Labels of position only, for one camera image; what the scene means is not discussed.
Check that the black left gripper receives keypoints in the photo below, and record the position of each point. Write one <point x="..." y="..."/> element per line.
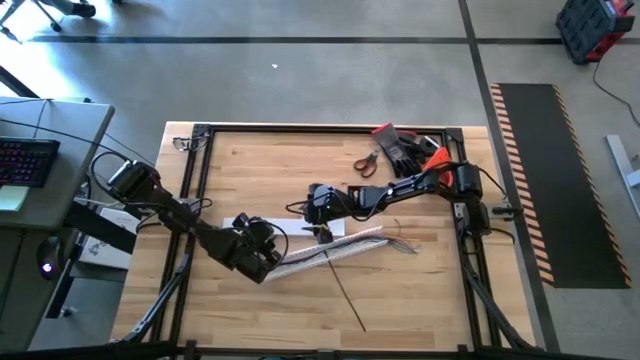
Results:
<point x="245" y="250"/>

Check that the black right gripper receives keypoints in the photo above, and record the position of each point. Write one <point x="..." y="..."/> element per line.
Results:
<point x="327" y="205"/>

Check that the white duct cover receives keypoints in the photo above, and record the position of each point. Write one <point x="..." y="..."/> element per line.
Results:
<point x="280" y="226"/>

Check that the black zip tie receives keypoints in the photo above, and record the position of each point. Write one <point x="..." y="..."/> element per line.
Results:
<point x="345" y="295"/>

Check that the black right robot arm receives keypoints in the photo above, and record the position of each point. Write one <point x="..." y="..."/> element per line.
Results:
<point x="415" y="187"/>

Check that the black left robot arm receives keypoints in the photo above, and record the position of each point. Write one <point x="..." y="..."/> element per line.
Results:
<point x="175" y="215"/>

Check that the red and black scissors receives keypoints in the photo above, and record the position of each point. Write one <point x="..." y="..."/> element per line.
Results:
<point x="366" y="165"/>

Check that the black glove with grey cuff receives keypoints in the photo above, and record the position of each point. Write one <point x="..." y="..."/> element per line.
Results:
<point x="392" y="147"/>

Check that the black tape roll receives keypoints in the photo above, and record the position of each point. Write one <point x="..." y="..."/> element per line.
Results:
<point x="429" y="145"/>

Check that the clear safety glasses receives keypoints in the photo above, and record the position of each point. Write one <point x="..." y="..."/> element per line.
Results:
<point x="185" y="144"/>

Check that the white cardboard box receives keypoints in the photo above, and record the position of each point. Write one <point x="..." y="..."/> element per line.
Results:
<point x="107" y="250"/>

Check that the black computer mouse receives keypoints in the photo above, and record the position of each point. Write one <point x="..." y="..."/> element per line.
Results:
<point x="49" y="257"/>

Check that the grey desk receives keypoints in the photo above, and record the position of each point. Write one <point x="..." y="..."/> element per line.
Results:
<point x="75" y="130"/>

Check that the black mat with hazard stripes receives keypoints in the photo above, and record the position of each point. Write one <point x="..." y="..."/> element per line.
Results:
<point x="555" y="185"/>

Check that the black keyboard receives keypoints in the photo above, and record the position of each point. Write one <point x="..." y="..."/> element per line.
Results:
<point x="27" y="162"/>

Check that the green note pad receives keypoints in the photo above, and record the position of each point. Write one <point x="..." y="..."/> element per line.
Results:
<point x="12" y="197"/>

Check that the grey metal bar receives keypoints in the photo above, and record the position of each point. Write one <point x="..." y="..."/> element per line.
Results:
<point x="622" y="170"/>

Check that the person's foot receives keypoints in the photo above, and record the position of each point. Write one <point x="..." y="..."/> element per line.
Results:
<point x="80" y="9"/>

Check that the office chair base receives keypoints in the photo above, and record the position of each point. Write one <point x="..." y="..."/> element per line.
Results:
<point x="47" y="15"/>

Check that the red and black toolbox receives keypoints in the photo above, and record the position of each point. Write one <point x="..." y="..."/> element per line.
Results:
<point x="590" y="27"/>

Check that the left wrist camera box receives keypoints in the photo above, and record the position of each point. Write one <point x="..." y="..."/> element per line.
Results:
<point x="252" y="225"/>

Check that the black aluminium table frame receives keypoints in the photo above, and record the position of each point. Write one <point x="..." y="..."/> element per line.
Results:
<point x="204" y="165"/>

